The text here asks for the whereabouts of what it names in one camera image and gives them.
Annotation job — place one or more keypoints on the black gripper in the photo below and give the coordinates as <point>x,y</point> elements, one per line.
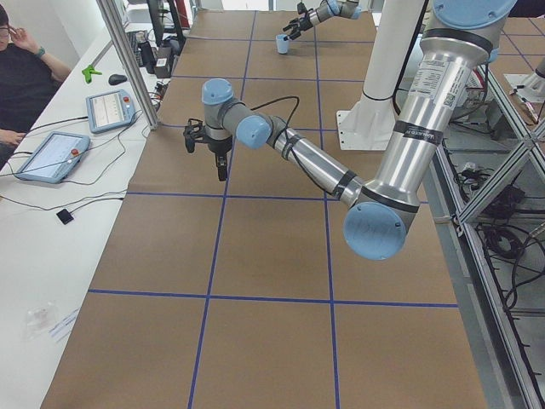
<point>219,147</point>
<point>301,24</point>

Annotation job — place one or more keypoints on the light blue plastic cup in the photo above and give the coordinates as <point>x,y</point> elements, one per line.
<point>282,44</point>

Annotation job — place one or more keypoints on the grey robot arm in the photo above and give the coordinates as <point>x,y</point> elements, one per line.
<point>422,58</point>
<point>327,9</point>

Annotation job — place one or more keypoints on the far teach pendant tablet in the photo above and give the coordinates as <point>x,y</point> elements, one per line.
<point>110,110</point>

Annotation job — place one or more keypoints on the teach pendant tablet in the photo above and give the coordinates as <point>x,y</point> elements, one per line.
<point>110,110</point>
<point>55,158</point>

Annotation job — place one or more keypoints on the black computer mouse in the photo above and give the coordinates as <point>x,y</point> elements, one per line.
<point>116,79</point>

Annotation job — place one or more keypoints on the green plastic clamp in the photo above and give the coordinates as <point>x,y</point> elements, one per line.
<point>88,73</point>

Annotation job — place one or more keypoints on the brown paper table mat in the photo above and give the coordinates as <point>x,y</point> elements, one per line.
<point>244,293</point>

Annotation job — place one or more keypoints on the near teach pendant tablet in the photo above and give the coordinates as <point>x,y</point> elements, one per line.
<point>55,158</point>

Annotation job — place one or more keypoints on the small black square pad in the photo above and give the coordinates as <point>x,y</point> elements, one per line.
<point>65,216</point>

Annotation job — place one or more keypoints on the seated person in black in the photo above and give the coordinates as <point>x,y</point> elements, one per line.
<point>30,77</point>

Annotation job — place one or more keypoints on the clear plastic bag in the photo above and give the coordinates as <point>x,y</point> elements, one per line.
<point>39,320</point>

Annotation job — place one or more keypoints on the aluminium frame post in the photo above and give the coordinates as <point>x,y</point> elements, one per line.
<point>120,42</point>

